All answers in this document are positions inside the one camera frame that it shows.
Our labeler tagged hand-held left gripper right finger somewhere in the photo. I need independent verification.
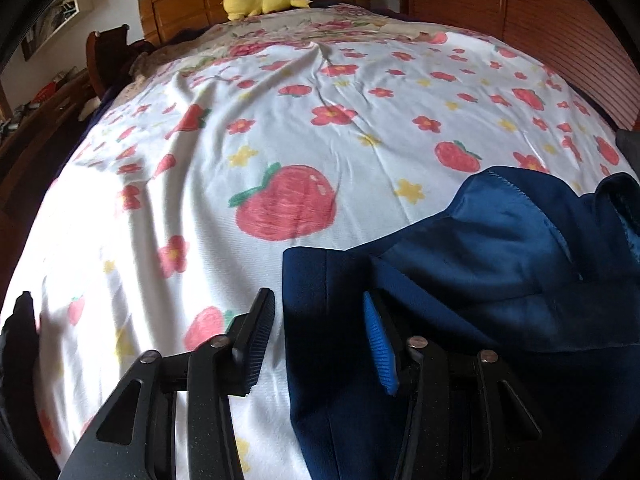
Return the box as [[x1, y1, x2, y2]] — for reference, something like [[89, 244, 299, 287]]
[[363, 290, 543, 480]]

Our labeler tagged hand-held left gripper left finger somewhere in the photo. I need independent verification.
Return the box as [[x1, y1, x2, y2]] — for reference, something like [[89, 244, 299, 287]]
[[57, 287, 276, 480]]

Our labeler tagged navy blue suit jacket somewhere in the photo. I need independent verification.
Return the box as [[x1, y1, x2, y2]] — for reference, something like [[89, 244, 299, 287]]
[[282, 166, 640, 480]]

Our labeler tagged strawberry print bed sheet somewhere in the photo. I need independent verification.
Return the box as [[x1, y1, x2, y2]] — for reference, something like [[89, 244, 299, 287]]
[[0, 30, 633, 480]]

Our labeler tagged black garment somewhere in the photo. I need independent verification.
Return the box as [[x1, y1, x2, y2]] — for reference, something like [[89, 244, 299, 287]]
[[0, 291, 43, 461]]

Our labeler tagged long wooden cabinet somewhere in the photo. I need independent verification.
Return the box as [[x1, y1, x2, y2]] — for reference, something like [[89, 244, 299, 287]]
[[0, 67, 98, 221]]

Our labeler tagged beige floral quilt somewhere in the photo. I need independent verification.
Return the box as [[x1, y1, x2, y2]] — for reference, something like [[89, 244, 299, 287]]
[[127, 2, 451, 68]]

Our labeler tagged grey cloth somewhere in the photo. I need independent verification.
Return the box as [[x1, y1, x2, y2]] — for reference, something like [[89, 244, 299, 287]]
[[616, 129, 640, 166]]

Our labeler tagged wooden chair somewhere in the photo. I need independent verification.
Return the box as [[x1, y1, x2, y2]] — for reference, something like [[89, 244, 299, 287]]
[[85, 25, 151, 101]]

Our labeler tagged wooden bed headboard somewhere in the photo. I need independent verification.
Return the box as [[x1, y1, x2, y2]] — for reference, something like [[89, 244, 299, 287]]
[[138, 0, 371, 43]]

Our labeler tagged wooden slatted wardrobe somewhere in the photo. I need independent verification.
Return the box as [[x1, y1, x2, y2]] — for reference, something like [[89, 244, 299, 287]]
[[400, 0, 640, 133]]

